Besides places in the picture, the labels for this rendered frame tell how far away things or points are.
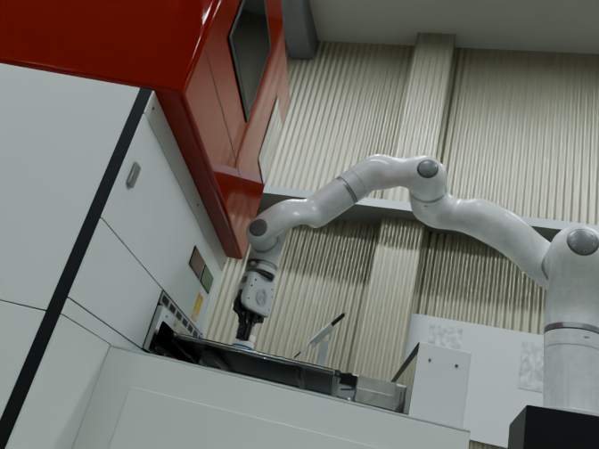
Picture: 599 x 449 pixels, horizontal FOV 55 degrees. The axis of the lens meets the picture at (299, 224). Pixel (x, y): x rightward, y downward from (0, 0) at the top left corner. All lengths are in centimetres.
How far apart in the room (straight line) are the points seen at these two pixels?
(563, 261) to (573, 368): 23
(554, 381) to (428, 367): 36
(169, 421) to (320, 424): 25
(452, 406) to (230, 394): 38
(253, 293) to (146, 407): 53
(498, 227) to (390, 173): 31
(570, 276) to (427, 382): 47
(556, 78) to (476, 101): 63
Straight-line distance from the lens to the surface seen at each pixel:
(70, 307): 91
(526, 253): 150
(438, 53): 488
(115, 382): 105
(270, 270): 149
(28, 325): 91
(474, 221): 147
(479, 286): 404
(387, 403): 123
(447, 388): 108
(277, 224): 144
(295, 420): 99
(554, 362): 136
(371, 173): 155
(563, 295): 139
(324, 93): 491
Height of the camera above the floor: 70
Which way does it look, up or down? 23 degrees up
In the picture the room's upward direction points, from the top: 14 degrees clockwise
